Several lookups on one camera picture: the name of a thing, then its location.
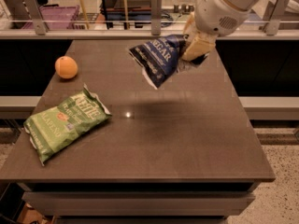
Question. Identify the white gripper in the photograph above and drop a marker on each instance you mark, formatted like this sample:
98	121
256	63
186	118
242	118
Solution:
215	11

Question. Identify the blue chip bag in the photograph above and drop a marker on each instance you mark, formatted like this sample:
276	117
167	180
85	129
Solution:
161	58

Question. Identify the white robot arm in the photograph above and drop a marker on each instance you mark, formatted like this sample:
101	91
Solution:
211	19

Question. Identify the green jalapeno chip bag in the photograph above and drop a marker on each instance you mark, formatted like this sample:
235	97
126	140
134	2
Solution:
54	129

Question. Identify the yellow broom stick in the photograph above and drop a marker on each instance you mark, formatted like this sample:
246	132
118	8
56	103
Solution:
84	14

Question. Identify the orange fruit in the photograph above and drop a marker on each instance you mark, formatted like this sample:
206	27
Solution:
66	67

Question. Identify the purple plastic crate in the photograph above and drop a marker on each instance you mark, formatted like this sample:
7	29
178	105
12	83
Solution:
59	18

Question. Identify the middle metal railing post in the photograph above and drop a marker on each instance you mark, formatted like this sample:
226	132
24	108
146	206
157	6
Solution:
156	12

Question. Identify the metal railing post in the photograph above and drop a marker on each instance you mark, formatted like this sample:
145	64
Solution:
273	15
156	12
37	20

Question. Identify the right metal railing post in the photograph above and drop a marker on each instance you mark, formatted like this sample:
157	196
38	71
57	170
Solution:
273	15

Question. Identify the left metal railing post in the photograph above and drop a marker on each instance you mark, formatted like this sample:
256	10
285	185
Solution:
37	20

